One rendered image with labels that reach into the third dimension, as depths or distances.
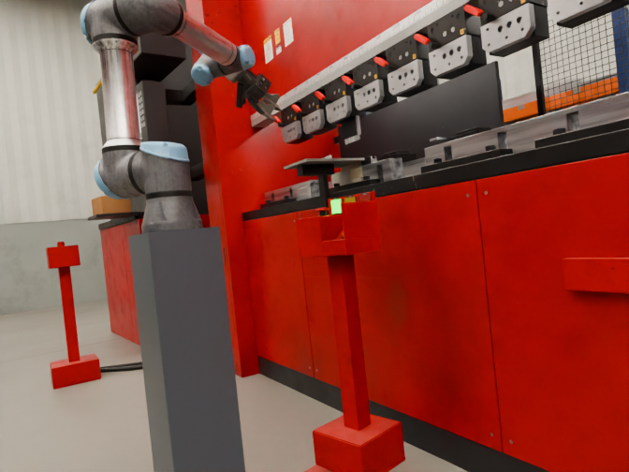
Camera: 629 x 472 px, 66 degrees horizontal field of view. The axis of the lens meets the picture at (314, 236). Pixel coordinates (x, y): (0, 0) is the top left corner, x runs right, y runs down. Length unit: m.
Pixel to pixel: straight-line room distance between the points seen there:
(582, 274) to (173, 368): 0.94
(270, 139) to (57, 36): 6.60
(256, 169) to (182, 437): 1.75
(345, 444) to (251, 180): 1.60
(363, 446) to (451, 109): 1.47
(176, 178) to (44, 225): 7.16
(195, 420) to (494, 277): 0.83
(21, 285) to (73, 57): 3.60
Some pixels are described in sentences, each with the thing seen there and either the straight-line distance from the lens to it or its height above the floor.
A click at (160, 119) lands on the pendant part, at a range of 2.74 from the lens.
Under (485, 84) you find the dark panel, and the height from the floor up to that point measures 1.26.
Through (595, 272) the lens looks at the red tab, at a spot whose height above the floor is 0.59.
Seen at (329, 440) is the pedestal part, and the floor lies 0.11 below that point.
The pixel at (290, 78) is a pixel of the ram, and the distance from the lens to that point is 2.39.
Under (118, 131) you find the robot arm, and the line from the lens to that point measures 1.40.
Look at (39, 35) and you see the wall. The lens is 9.03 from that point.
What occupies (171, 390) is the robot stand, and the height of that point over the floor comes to 0.40.
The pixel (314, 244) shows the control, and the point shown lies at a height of 0.70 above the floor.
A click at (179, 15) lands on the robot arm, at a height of 1.35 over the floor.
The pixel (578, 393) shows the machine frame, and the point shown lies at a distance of 1.30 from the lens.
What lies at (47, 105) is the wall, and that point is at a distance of 8.69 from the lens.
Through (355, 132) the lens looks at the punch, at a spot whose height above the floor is 1.11.
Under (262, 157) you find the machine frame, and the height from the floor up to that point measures 1.17.
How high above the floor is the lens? 0.74
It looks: 1 degrees down
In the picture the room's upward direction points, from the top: 6 degrees counter-clockwise
